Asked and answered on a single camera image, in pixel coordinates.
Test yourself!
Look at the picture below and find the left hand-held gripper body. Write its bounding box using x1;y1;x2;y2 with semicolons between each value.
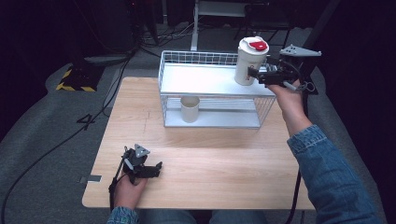
120;143;151;185

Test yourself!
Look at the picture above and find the white cup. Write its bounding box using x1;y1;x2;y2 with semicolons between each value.
180;95;201;124

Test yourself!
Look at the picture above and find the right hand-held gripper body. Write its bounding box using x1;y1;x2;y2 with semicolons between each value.
259;44;322;91

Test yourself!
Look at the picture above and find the bundle of floor cables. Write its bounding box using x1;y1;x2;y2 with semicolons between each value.
136;18;200;50

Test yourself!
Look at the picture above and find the grey tape piece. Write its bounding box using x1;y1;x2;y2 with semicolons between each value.
78;175;103;185

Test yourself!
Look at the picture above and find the grey stand base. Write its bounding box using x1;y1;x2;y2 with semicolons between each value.
83;54;134;66

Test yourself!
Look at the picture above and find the black metal chair frame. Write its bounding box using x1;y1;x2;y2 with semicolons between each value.
233;3;295;63

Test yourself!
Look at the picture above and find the black floor cable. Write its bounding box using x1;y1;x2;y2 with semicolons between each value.
0;52;134;224

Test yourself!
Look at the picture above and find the left hand-held gripper cable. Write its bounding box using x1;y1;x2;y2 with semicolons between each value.
107;155;127;213

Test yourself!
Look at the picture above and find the white tumbler with red-tab lid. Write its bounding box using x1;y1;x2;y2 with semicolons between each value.
233;35;270;87

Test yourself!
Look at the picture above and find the person's right hand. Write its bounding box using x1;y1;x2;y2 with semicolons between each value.
266;78;307;120

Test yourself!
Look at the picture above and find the black stand with base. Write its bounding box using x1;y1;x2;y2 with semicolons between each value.
279;0;342;96

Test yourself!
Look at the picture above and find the white wire shelf rack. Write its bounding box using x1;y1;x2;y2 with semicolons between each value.
158;49;283;129

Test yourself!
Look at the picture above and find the yellow black striped base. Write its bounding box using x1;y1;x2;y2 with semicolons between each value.
55;63;106;92

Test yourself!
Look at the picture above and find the white metal stand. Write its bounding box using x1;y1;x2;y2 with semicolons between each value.
190;0;250;52

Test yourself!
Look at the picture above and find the person's left hand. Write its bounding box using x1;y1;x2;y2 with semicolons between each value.
113;175;149;210

